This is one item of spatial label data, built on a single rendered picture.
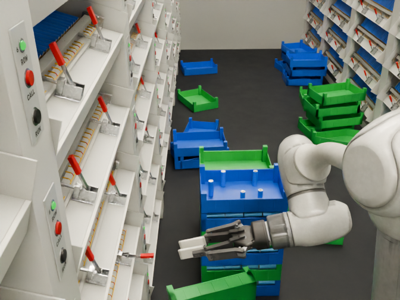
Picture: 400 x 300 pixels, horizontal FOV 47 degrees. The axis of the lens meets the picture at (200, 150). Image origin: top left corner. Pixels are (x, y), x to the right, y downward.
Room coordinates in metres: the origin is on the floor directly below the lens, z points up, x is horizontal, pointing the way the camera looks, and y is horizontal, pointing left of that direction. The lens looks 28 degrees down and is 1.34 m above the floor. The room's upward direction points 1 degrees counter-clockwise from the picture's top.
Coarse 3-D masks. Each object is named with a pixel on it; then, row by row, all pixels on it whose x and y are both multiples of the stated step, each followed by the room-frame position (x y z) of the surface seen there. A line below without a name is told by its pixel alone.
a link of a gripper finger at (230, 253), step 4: (228, 248) 0.91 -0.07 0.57; (232, 248) 0.90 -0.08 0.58; (236, 248) 0.90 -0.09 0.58; (240, 248) 0.90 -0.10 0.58; (208, 252) 0.90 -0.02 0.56; (212, 252) 0.90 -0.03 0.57; (216, 252) 0.90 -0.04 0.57; (220, 252) 0.90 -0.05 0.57; (224, 252) 0.90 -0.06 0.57; (228, 252) 0.90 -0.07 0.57; (232, 252) 0.89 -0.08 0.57; (236, 252) 0.89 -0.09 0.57; (240, 252) 0.89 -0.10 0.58; (244, 252) 0.89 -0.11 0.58; (212, 256) 0.90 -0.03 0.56; (216, 256) 0.90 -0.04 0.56; (220, 256) 0.90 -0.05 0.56; (224, 256) 0.90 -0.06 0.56; (228, 256) 0.90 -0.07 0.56; (232, 256) 0.89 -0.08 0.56; (236, 256) 0.89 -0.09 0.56; (208, 260) 0.90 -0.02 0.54; (212, 260) 0.90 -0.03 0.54; (216, 260) 0.90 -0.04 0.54
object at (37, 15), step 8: (32, 0) 0.52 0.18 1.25; (40, 0) 0.55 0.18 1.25; (48, 0) 0.59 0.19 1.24; (56, 0) 0.63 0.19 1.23; (64, 0) 0.68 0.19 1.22; (32, 8) 0.52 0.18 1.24; (40, 8) 0.56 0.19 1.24; (48, 8) 0.60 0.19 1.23; (56, 8) 0.64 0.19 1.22; (32, 16) 0.53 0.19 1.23; (40, 16) 0.56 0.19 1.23; (32, 24) 0.53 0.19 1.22
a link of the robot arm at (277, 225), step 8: (272, 216) 0.96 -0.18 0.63; (280, 216) 0.95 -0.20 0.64; (272, 224) 0.93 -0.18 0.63; (280, 224) 0.93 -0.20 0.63; (288, 224) 0.92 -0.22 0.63; (272, 232) 0.92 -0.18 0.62; (280, 232) 0.91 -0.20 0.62; (288, 232) 0.91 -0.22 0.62; (272, 240) 0.91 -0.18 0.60; (280, 240) 0.91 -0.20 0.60; (288, 240) 0.91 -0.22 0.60; (280, 248) 0.92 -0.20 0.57
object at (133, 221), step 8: (128, 216) 1.10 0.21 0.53; (136, 216) 1.10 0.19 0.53; (128, 224) 1.10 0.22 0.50; (136, 224) 1.10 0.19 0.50; (128, 232) 1.07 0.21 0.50; (136, 232) 1.08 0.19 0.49; (120, 240) 1.02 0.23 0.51; (128, 240) 1.03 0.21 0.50; (136, 240) 1.04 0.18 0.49; (120, 248) 0.99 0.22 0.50; (128, 248) 1.00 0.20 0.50; (120, 264) 0.93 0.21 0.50; (120, 272) 0.90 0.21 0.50; (128, 272) 0.91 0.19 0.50; (112, 280) 0.87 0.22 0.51; (120, 280) 0.87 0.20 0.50; (128, 280) 0.88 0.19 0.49; (112, 288) 0.84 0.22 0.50; (120, 288) 0.85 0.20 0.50; (128, 288) 0.85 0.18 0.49; (112, 296) 0.82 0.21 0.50; (120, 296) 0.82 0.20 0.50; (128, 296) 0.83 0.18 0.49
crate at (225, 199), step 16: (208, 176) 1.49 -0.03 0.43; (240, 176) 1.50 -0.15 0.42; (272, 176) 1.50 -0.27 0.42; (224, 192) 1.42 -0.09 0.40; (256, 192) 1.42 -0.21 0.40; (272, 192) 1.42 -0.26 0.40; (208, 208) 1.30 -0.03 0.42; (224, 208) 1.30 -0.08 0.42; (240, 208) 1.30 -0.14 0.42; (256, 208) 1.30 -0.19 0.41; (272, 208) 1.30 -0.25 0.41
